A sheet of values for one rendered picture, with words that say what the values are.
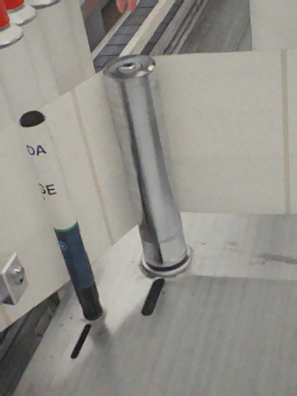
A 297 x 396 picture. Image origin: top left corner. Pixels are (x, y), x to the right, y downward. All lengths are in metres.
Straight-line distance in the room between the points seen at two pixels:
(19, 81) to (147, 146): 0.22
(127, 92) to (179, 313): 0.18
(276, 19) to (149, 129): 0.20
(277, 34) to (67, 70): 0.25
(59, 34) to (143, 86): 0.29
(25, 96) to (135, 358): 0.30
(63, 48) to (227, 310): 0.37
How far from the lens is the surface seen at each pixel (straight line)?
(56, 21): 0.70
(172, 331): 0.48
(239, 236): 0.55
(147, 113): 0.43
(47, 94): 0.69
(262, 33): 0.60
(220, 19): 1.15
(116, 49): 0.96
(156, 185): 0.47
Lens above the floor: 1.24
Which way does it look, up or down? 37 degrees down
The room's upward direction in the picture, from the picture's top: 12 degrees counter-clockwise
